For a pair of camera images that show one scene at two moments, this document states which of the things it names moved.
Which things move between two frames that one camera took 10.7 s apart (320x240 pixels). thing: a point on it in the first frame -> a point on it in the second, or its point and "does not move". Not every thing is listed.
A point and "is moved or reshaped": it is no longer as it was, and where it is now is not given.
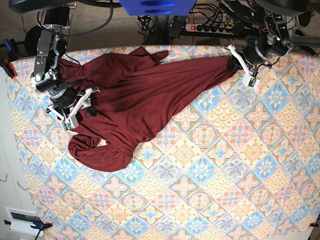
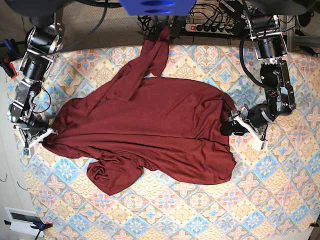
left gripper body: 68,118 -> 26,151
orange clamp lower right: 313,224 does not move
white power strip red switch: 212,28 does not move
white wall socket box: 21,220 does not move
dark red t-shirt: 136,94 is moved or reshaped
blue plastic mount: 157,7 does not move
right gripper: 250,79 -> 241,125
